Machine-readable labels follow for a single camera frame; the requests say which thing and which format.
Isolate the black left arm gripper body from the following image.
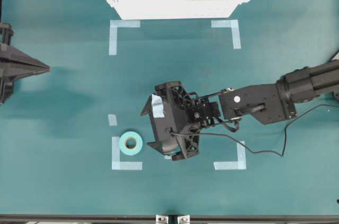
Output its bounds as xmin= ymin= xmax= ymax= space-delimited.
xmin=1 ymin=23 xmax=14 ymax=105

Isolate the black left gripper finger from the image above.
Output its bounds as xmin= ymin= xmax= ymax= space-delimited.
xmin=1 ymin=44 xmax=50 ymax=71
xmin=1 ymin=69 xmax=50 ymax=81

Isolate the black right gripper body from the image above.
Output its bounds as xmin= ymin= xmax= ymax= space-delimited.
xmin=149 ymin=81 xmax=220 ymax=161

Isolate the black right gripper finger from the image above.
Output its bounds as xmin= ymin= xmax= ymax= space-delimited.
xmin=147 ymin=142 xmax=162 ymax=153
xmin=140 ymin=95 xmax=152 ymax=116

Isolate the light teal tape roll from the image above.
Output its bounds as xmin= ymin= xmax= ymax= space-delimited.
xmin=119 ymin=131 xmax=143 ymax=156

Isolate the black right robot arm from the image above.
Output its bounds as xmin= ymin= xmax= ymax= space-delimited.
xmin=141 ymin=60 xmax=338 ymax=161

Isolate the metal frame bracket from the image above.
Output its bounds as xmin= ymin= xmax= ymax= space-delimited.
xmin=155 ymin=215 xmax=169 ymax=224
xmin=177 ymin=215 xmax=190 ymax=224

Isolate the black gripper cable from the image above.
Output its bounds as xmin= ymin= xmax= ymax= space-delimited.
xmin=169 ymin=103 xmax=339 ymax=158

